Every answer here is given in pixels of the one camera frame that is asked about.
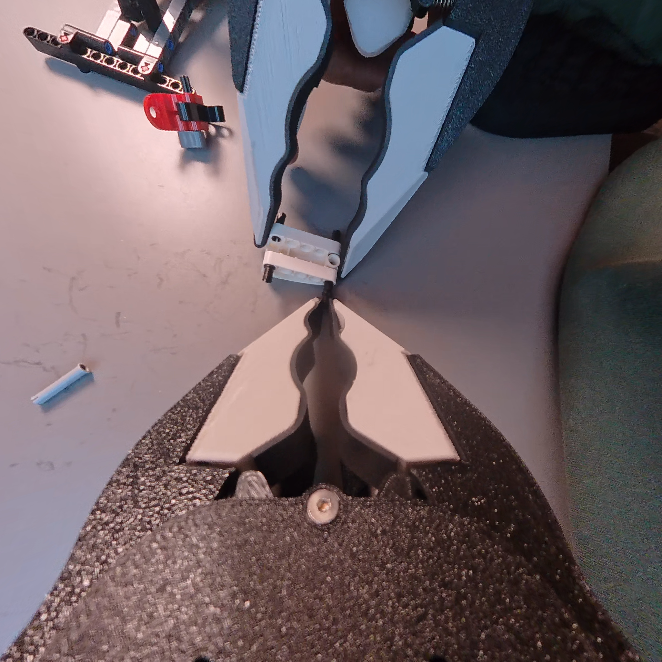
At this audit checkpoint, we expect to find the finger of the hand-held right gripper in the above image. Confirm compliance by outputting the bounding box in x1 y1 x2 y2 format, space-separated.
339 23 477 280
238 0 333 249

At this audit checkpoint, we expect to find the white curved toy panel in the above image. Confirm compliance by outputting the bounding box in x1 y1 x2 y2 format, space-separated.
263 222 342 286

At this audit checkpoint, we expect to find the person's right forearm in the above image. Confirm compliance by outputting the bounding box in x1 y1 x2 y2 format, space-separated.
533 0 662 68

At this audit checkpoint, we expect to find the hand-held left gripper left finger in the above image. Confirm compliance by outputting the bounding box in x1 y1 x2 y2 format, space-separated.
185 299 321 463

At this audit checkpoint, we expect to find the black white toy brick model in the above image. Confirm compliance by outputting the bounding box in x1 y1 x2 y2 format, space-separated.
23 0 208 93

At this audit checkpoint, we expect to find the pale toy tube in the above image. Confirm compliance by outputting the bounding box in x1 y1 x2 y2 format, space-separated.
31 363 95 405

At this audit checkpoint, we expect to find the red toy brick piece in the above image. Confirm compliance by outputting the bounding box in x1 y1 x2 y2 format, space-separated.
144 92 203 132

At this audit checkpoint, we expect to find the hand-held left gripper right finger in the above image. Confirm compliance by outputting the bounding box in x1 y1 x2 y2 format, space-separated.
331 299 461 463

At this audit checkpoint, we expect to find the person's right hand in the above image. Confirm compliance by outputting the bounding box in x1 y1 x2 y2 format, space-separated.
327 30 397 92

